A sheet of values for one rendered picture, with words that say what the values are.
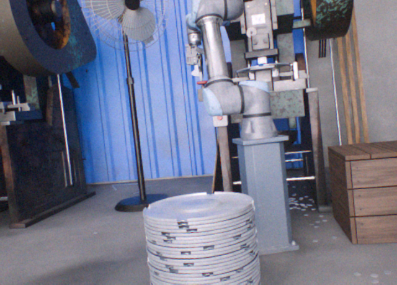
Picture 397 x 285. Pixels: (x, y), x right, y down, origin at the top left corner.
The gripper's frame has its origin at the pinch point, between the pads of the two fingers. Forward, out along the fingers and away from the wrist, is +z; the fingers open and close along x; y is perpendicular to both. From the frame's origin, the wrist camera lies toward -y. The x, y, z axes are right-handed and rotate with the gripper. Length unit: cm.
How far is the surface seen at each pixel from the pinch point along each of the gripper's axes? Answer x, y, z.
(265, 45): -11.5, -35.5, -15.5
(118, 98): -135, 101, -2
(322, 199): 7, -57, 69
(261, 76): -5.0, -31.9, 2.1
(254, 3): -15, -31, -40
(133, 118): -34, 54, 18
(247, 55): -15.5, -24.9, -11.5
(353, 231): 59, -63, 70
